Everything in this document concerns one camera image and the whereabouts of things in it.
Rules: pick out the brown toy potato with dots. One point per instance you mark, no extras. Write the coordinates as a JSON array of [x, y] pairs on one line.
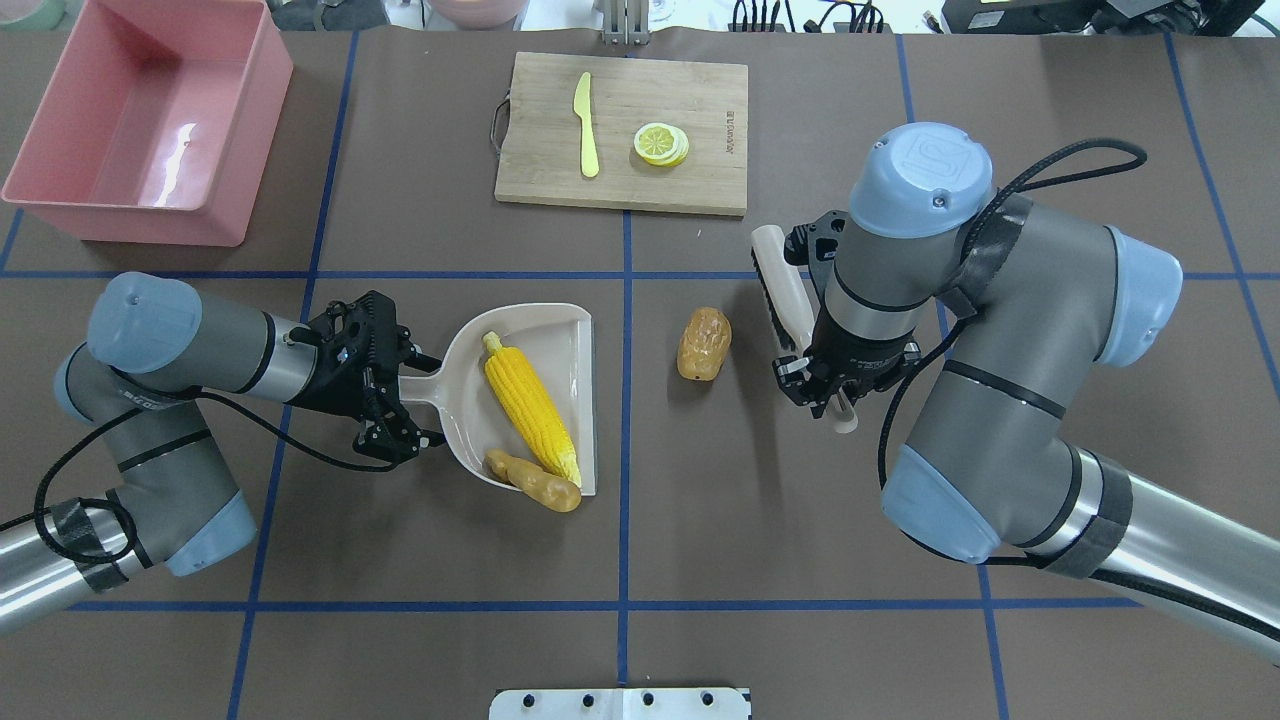
[[704, 345]]

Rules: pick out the wooden cutting board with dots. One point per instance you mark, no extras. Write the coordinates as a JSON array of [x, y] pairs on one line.
[[539, 156]]

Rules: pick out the yellow toy corn cob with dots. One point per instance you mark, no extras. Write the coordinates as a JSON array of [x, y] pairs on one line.
[[529, 408]]

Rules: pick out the pink plastic bin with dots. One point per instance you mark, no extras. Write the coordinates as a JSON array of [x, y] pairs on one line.
[[156, 124]]

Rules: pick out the yellow plastic toy knife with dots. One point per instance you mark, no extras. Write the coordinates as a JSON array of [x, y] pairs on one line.
[[582, 105]]

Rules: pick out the tan toy ginger root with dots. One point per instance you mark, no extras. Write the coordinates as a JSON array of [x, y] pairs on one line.
[[552, 492]]

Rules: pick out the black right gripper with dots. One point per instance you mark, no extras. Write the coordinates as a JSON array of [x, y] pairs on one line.
[[862, 351]]

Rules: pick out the aluminium frame post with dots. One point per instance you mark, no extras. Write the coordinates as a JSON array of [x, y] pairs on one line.
[[625, 22]]

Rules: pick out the pink bowl with ice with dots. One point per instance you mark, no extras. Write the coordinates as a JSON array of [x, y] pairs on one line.
[[479, 14]]

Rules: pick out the beige plastic dustpan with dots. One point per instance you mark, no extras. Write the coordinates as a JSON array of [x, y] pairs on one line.
[[558, 340]]

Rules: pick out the yellow toy lemon slices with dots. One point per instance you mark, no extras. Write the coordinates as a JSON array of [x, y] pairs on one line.
[[661, 144]]

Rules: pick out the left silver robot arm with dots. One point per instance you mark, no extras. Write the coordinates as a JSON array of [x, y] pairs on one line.
[[155, 346]]

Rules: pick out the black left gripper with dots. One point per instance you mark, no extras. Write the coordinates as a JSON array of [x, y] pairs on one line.
[[328, 385]]

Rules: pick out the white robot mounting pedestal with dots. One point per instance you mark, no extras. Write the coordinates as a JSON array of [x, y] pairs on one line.
[[623, 703]]

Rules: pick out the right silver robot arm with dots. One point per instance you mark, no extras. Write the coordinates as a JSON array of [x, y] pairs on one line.
[[983, 312]]

